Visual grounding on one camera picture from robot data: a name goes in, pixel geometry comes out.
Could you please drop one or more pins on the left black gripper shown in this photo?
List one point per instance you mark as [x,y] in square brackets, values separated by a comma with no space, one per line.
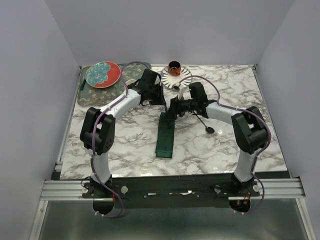
[160,100]

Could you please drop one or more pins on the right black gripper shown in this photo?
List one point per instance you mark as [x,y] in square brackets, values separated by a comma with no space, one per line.
[175,108]

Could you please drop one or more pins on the black spoon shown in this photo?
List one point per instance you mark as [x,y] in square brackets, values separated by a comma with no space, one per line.
[208,129]

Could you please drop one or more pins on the dark green cloth napkin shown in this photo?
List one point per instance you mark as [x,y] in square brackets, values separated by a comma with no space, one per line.
[165,138]

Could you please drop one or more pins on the black knife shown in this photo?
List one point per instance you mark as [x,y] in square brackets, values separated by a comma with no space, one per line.
[167,120]

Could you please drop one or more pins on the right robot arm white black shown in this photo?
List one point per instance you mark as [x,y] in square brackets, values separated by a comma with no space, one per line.
[251,132]

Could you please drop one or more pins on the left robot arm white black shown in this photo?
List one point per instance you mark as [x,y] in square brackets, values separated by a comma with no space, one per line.
[98,129]

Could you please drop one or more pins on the white striped saucer plate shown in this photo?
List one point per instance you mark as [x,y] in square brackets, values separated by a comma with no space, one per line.
[169,80]

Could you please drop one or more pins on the brown glazed cup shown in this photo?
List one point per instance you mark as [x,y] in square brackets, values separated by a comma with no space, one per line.
[174,68]

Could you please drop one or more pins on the red and teal plate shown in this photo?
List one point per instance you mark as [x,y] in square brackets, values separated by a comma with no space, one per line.
[103,74]

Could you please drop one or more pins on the floral teal serving tray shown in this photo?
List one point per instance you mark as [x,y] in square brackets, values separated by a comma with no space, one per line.
[91,96]

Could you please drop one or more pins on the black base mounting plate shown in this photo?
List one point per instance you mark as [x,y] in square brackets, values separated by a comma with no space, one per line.
[178,191]

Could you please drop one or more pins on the cream mug with teal handle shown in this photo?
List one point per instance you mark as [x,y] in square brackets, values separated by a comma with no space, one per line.
[131,81]

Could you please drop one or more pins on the green handled utensil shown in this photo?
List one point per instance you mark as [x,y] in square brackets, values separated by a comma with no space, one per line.
[83,84]

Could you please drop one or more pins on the aluminium frame rail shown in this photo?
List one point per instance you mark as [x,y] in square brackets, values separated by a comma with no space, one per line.
[71,190]

